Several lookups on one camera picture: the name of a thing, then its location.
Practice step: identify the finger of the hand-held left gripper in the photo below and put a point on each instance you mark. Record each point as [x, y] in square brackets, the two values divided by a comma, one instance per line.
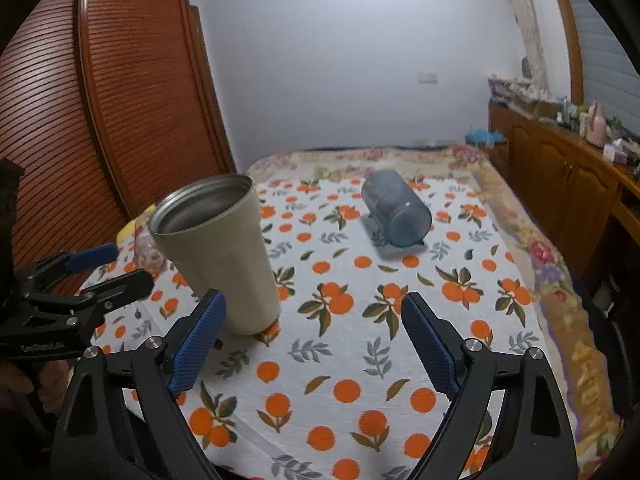
[122, 286]
[92, 256]

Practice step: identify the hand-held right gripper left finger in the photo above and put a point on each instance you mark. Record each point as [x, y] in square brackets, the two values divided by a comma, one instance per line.
[199, 341]

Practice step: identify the wooden sideboard cabinet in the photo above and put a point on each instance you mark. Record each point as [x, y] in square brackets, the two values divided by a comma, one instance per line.
[565, 180]

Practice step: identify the white wall outlet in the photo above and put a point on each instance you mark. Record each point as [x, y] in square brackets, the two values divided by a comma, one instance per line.
[428, 78]

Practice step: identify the blue plastic bag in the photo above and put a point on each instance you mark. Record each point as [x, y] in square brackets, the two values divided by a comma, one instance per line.
[482, 136]

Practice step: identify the blue translucent cup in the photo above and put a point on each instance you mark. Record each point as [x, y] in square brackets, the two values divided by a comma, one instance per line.
[397, 215]

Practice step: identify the person's left hand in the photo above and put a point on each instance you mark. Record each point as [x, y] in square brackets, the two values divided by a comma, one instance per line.
[50, 376]

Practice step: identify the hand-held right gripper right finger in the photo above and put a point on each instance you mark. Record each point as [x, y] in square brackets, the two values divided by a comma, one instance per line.
[431, 346]

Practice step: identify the small pastel box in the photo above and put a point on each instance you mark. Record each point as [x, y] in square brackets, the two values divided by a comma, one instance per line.
[616, 151]

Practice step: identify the pale patterned curtain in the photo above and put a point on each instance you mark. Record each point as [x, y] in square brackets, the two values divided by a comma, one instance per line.
[531, 35]

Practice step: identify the floral quilt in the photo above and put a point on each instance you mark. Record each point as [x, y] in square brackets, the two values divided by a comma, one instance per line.
[545, 260]

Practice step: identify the grey window blind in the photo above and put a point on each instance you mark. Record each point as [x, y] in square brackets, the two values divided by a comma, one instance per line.
[607, 55]

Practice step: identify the black chair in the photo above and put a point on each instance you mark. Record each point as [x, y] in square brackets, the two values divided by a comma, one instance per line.
[617, 330]

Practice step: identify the orange fruit print tablecloth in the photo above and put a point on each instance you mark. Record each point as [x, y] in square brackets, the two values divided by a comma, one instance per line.
[345, 360]

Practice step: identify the clear crinkled plastic bag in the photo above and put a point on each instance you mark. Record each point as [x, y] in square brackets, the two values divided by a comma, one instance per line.
[147, 247]

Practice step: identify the beige steel-lined cup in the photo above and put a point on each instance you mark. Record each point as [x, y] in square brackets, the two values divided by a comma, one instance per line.
[225, 255]

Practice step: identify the pink figurine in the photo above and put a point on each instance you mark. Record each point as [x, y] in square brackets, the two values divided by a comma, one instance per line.
[597, 125]

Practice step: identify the wooden louvered wardrobe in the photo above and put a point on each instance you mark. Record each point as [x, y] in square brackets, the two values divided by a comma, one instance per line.
[125, 110]

